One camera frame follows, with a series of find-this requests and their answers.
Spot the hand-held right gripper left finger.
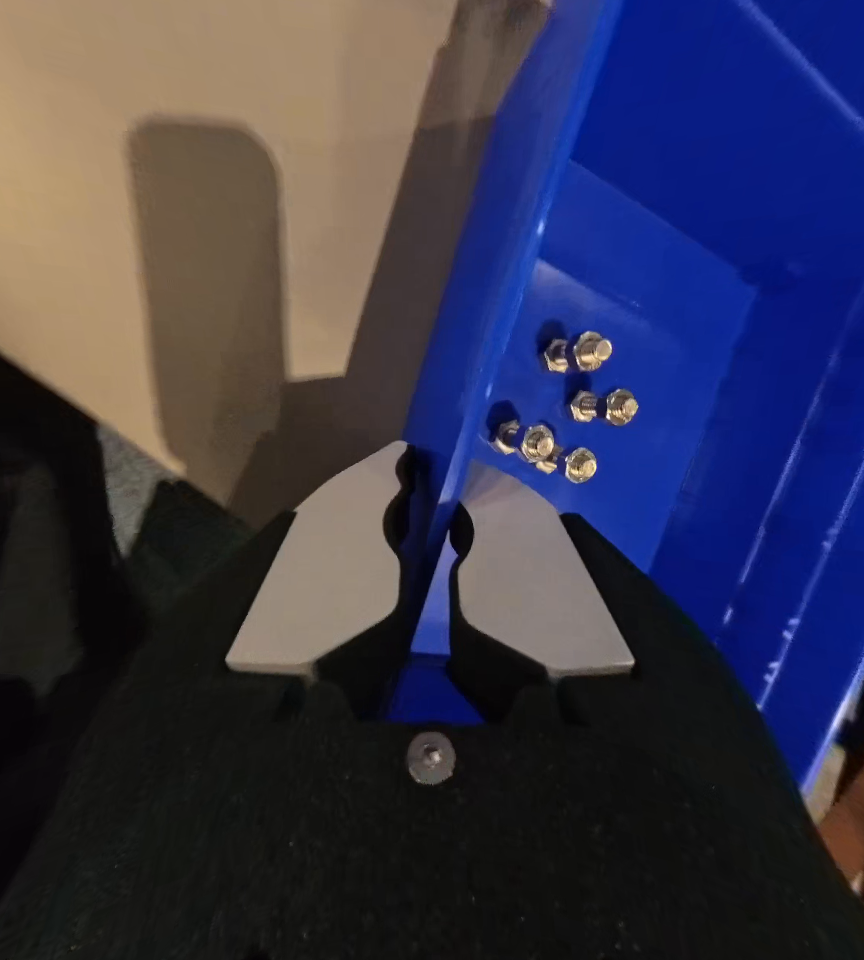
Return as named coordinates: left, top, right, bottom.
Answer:
left=224, top=440, right=433, bottom=685

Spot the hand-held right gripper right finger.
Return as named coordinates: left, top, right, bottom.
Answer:
left=447, top=459, right=637, bottom=685

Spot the blue plastic bin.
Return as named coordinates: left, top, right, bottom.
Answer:
left=387, top=0, right=864, bottom=798

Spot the steel bolt with nut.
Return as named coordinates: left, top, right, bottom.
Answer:
left=570, top=386, right=640, bottom=430
left=541, top=322, right=615, bottom=376
left=487, top=420, right=556, bottom=463
left=537, top=446, right=599, bottom=486

